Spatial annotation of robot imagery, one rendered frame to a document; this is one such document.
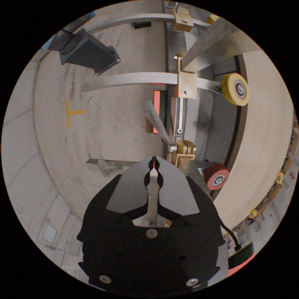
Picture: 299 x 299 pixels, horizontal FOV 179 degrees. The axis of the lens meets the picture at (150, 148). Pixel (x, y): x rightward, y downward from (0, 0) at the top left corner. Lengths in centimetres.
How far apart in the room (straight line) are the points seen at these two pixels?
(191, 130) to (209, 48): 44
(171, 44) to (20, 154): 273
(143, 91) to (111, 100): 36
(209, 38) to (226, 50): 2
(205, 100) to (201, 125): 12
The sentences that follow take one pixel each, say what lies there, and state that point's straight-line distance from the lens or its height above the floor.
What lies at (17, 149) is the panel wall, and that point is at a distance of 262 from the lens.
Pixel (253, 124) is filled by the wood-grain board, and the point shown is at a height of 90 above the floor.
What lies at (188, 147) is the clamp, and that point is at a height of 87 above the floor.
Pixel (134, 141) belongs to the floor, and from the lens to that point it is 122.
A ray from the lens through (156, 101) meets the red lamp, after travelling 39.
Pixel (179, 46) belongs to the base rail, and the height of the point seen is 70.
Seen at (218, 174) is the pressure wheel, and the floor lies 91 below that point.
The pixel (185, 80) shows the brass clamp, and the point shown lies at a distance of 28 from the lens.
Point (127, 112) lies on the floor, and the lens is 114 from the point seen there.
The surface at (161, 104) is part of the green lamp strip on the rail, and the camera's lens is 39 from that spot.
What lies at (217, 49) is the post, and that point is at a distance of 15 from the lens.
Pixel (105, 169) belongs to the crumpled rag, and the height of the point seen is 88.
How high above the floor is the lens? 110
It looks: 63 degrees down
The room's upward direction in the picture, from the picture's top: 175 degrees counter-clockwise
